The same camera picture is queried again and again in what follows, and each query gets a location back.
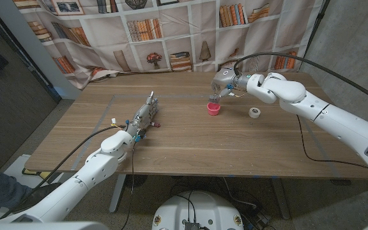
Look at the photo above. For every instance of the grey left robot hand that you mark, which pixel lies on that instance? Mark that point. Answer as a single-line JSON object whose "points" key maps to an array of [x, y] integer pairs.
{"points": [[144, 115]]}

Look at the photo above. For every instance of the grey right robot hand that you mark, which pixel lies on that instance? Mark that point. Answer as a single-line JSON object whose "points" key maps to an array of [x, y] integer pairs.
{"points": [[227, 80]]}

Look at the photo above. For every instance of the small pink cup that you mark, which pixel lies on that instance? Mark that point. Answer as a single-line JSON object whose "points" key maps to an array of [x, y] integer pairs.
{"points": [[213, 110]]}

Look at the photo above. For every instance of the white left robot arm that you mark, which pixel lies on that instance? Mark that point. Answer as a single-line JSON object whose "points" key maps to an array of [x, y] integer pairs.
{"points": [[91, 172]]}

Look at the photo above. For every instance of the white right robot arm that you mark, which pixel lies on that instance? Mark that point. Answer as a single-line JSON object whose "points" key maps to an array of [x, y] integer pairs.
{"points": [[337, 121]]}

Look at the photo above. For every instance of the white tape roll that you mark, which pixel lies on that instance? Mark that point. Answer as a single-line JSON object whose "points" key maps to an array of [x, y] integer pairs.
{"points": [[254, 116]]}

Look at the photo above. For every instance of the red marker pen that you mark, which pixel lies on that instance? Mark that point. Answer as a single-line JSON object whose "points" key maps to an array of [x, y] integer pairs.
{"points": [[156, 124]]}

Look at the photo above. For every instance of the printed bookshelf backdrop cloth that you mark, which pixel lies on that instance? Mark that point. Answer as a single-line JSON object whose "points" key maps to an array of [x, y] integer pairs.
{"points": [[184, 41]]}

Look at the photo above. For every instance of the white table leg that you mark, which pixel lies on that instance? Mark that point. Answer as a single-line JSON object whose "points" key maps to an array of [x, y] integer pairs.
{"points": [[117, 195]]}

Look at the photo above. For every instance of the black backdrop stand pole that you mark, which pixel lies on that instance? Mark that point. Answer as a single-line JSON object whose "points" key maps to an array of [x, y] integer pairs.
{"points": [[318, 17]]}

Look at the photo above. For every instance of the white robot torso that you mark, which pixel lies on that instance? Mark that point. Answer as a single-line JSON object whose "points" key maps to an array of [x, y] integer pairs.
{"points": [[203, 211]]}

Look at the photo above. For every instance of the black connector box on torso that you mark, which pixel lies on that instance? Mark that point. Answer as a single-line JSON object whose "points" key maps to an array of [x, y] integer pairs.
{"points": [[192, 226]]}

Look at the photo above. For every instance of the grey table leg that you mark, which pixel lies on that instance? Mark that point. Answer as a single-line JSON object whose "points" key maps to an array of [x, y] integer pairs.
{"points": [[280, 198]]}

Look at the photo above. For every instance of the black shoe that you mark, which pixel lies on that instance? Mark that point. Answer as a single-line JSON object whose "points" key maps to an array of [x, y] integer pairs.
{"points": [[40, 195]]}

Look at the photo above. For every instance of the power strip on floor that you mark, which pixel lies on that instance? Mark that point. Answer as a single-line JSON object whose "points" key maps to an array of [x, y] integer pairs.
{"points": [[260, 219]]}

